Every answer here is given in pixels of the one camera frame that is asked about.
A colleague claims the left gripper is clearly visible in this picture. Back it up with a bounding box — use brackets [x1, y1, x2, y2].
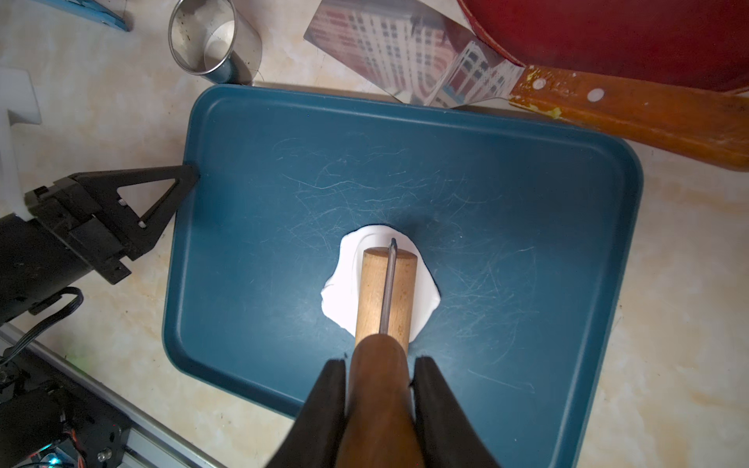
[25, 165, 199, 285]

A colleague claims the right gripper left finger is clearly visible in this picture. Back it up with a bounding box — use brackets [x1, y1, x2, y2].
[266, 360, 346, 467]

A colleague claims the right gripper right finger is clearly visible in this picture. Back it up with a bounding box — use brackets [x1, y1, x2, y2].
[412, 356, 499, 467]

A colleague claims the wooden rolling pin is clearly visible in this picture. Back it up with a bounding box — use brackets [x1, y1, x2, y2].
[335, 239, 425, 467]

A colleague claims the white dough lump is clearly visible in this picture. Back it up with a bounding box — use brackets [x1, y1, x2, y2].
[321, 224, 441, 343]

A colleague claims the small glass bowl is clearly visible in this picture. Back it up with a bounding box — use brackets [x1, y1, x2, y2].
[169, 0, 263, 85]

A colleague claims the teal plastic tray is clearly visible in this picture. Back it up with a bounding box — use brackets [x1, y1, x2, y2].
[163, 86, 643, 467]

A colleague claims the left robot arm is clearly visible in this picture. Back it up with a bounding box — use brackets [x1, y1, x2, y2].
[1, 165, 199, 365]

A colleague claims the blue white toy crib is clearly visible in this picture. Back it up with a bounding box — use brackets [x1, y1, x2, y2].
[36, 0, 131, 32]

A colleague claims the red round plate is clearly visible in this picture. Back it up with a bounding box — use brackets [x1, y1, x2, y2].
[460, 0, 748, 93]

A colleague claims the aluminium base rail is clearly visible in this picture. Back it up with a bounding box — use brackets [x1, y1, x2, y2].
[1, 326, 219, 467]

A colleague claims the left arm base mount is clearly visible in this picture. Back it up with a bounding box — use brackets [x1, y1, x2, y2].
[1, 351, 132, 467]

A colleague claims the knife with wooden handle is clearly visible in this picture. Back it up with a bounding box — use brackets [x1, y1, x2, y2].
[304, 1, 748, 172]

